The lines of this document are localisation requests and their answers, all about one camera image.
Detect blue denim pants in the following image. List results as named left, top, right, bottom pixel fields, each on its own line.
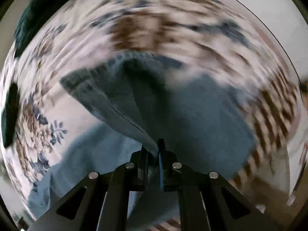
left=30, top=52, right=255, bottom=230

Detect dark folded garment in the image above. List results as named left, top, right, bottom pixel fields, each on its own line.
left=1, top=82, right=20, bottom=148

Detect floral patterned bedspread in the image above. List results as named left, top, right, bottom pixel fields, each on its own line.
left=1, top=0, right=303, bottom=230

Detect dark green folded cloth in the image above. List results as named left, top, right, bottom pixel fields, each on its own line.
left=14, top=0, right=69, bottom=58

